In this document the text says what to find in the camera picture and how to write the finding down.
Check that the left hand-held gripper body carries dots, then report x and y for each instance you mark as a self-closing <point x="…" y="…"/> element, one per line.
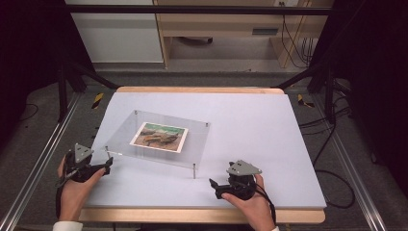
<point x="81" y="154"/>

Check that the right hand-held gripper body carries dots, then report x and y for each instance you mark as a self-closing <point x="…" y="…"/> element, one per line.
<point x="242" y="187"/>

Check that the clear acrylic photo frame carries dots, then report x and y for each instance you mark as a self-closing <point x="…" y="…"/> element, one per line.
<point x="128" y="134"/>

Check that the person's right hand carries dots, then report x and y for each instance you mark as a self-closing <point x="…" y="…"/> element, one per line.
<point x="256" y="211"/>

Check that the person's left hand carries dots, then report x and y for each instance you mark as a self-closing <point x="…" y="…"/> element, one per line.
<point x="72" y="199"/>

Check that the wooden table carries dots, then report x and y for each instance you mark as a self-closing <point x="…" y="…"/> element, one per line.
<point x="192" y="215"/>

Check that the white board sheet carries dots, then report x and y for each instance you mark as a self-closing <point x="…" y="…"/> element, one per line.
<point x="250" y="134"/>

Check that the painting print of boats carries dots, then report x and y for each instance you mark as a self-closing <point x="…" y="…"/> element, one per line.
<point x="159" y="137"/>

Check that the black metal stand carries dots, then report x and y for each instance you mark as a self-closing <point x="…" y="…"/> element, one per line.
<point x="328" y="96"/>
<point x="63" y="96"/>

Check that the black curtain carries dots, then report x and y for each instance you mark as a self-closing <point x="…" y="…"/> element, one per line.
<point x="375" y="64"/>
<point x="29" y="48"/>

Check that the white cabinet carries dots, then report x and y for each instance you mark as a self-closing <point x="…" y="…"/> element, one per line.
<point x="118" y="38"/>

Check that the dark object under desk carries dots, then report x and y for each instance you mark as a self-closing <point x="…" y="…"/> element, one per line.
<point x="195" y="40"/>

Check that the wooden desk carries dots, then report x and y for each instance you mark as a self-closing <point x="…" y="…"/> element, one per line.
<point x="221" y="22"/>

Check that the black horizontal bar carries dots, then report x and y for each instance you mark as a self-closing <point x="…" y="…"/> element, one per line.
<point x="192" y="10"/>

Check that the aluminium rail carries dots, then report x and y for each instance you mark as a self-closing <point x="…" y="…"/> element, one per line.
<point x="41" y="154"/>
<point x="349" y="160"/>

